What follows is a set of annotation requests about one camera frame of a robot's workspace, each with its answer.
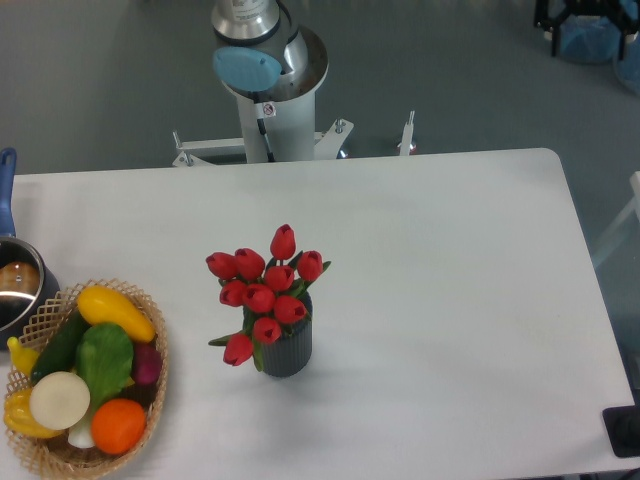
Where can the orange fruit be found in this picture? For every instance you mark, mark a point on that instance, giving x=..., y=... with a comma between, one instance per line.
x=118, y=425

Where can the white frame at right edge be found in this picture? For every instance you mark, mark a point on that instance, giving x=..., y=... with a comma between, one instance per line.
x=619, y=229

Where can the yellow bell pepper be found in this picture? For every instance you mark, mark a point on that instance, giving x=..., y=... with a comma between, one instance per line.
x=18, y=417

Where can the yellow squash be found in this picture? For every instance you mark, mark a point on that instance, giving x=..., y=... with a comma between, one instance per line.
x=99, y=304

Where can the woven wicker basket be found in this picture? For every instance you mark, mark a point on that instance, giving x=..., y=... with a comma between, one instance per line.
x=55, y=458

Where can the white green onion stalk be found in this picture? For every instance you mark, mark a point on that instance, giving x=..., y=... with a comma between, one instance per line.
x=79, y=435

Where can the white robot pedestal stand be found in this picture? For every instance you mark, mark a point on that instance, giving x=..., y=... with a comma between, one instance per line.
x=271, y=132

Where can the blue handled saucepan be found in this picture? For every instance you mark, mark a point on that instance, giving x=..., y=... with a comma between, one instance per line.
x=26, y=281

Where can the red tulip bouquet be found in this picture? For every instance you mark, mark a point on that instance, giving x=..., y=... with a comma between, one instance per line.
x=289, y=271

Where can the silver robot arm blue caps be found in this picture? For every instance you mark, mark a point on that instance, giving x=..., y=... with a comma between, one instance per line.
x=263, y=54

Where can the blue plastic bag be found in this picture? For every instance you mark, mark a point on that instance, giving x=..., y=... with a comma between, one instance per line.
x=593, y=40

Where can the purple red onion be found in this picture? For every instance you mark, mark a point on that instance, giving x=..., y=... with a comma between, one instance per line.
x=147, y=364

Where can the white round radish slice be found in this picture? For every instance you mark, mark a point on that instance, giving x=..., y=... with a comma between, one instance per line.
x=59, y=400

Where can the dark grey ribbed vase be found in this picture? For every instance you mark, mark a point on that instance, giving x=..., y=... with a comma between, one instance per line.
x=277, y=332

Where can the green lettuce leaf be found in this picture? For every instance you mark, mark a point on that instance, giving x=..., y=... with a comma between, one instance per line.
x=104, y=360

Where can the black device at table edge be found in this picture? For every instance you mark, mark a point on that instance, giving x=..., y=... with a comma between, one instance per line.
x=622, y=426

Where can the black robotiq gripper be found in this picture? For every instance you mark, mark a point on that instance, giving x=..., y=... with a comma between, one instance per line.
x=612, y=10

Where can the dark green cucumber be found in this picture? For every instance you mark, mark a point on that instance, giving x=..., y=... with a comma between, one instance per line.
x=60, y=352

